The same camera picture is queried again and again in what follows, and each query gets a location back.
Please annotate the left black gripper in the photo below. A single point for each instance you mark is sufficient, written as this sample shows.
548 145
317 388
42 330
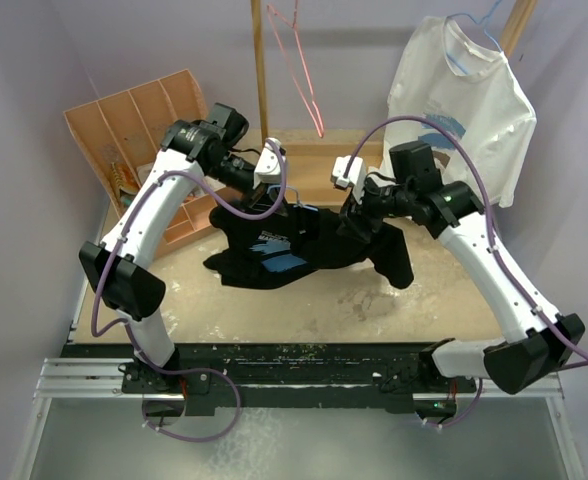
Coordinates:
258 199

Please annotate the black t-shirt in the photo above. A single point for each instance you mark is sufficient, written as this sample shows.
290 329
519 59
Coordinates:
279 250

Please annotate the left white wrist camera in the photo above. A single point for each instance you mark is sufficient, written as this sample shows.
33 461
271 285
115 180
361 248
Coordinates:
271 163

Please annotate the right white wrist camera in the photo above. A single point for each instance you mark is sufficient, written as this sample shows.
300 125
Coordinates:
349 173

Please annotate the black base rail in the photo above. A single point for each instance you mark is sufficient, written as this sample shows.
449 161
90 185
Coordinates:
394 377

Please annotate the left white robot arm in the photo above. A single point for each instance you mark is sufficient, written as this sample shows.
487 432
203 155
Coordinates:
190 154

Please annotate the blue wire hanger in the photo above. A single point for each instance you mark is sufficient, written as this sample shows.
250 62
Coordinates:
291 195

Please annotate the spiral notebook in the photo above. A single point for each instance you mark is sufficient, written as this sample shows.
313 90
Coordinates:
123 181

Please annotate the pink desk organizer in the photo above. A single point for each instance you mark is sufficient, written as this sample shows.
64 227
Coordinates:
128 127

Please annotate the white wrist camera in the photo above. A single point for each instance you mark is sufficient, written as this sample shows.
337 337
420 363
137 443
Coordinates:
271 163
349 173

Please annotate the wooden clothes rack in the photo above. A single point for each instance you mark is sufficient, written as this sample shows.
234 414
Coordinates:
310 159

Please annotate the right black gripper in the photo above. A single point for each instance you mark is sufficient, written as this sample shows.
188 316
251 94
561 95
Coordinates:
353 214

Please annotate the aluminium frame rail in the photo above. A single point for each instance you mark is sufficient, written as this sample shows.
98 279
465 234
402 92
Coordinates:
84 427

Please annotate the blue hanger under white shirt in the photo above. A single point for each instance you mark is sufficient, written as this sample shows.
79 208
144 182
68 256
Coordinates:
467 41

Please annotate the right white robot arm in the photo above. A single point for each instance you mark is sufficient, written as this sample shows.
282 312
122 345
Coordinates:
536 338

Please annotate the white t-shirt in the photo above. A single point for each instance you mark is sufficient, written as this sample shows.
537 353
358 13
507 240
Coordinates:
480 125

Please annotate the pink wire hanger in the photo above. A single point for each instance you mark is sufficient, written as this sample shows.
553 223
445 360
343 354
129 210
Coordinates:
296 62

